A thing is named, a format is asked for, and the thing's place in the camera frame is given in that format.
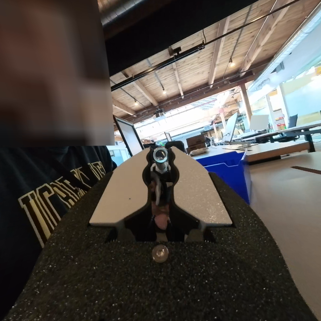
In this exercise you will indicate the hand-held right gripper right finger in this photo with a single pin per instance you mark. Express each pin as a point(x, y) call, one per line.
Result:
point(200, 195)

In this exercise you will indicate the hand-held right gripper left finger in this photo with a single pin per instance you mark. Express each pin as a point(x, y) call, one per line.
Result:
point(120, 195)

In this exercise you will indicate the silver steel bolt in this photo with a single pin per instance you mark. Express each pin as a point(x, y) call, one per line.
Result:
point(158, 163)

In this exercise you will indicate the blue plastic divided bin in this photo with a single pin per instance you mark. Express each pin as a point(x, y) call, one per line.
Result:
point(225, 170)

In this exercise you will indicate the brown cardboard box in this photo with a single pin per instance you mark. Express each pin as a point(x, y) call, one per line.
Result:
point(196, 143)

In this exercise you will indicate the black framed whiteboard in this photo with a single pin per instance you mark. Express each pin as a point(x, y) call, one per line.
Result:
point(130, 138)

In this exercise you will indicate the dark sweatshirt with yellow print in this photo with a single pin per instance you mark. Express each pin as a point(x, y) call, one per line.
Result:
point(37, 175)

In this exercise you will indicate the ceiling projector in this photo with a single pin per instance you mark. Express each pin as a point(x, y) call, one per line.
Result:
point(159, 115)

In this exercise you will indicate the white office desk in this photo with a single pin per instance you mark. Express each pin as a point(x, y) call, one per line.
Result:
point(288, 131)

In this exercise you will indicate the black ceiling panel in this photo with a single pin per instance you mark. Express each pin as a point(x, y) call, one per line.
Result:
point(163, 37)

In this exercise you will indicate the black ceiling rail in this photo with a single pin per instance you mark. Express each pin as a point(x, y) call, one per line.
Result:
point(150, 69)

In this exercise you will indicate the white ventilation duct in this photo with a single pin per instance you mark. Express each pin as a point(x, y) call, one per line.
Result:
point(288, 50)

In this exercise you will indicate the grey metal ceiling duct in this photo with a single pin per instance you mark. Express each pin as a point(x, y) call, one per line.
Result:
point(125, 15)

